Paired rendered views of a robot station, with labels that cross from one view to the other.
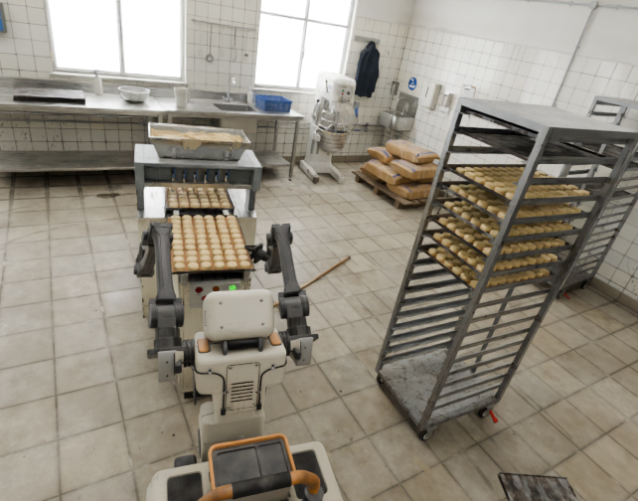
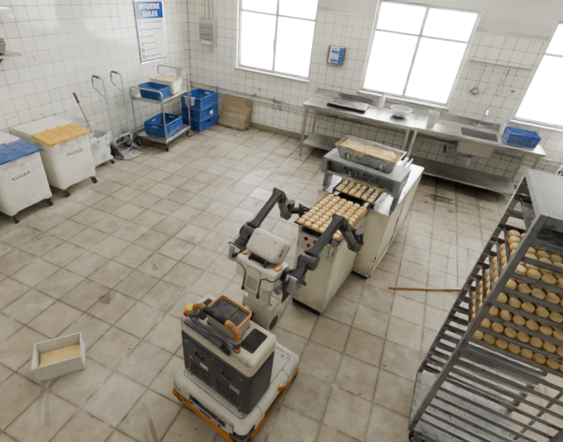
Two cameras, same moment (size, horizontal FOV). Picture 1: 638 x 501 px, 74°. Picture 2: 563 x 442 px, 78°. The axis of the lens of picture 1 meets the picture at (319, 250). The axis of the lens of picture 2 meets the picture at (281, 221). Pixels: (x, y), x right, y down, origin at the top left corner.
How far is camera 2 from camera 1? 119 cm
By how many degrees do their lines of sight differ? 45
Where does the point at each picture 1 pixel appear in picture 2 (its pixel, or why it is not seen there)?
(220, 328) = (251, 245)
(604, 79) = not seen: outside the picture
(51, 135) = (345, 129)
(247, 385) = (254, 281)
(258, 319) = (268, 251)
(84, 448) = (236, 291)
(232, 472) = (220, 309)
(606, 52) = not seen: outside the picture
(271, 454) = (239, 316)
